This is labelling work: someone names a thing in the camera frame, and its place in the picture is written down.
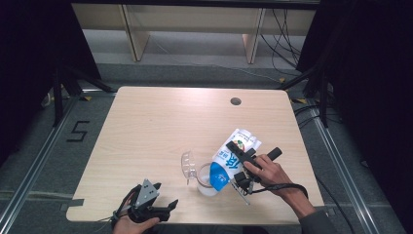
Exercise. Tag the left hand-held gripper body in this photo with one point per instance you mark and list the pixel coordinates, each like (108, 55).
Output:
(146, 193)

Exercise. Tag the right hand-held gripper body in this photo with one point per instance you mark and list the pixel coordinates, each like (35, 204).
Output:
(241, 178)

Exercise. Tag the blue white milk carton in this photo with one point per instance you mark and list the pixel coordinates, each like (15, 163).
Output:
(224, 159)

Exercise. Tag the clear jar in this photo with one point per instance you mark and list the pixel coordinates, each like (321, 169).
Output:
(204, 190)

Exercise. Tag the person's right hand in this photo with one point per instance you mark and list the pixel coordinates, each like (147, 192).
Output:
(274, 177)

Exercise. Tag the person's left hand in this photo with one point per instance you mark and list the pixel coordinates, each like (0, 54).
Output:
(128, 227)

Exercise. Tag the grey round table grommet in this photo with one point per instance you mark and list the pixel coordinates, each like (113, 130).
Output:
(235, 101)

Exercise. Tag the yellow black tape piece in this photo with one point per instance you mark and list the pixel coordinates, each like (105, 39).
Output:
(86, 98)
(300, 101)

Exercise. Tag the small yellow tape piece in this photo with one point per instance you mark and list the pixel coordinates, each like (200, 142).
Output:
(282, 79)

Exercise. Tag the black metal stand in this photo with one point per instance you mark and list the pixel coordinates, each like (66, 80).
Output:
(57, 97)
(323, 97)

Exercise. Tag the light wooden shelf unit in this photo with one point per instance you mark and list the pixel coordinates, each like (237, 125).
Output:
(136, 42)

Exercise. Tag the black curtain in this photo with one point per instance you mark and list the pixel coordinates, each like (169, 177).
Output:
(29, 48)
(373, 65)

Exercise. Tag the aluminium floor rail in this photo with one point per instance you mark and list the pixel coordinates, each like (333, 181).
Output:
(338, 162)
(43, 152)

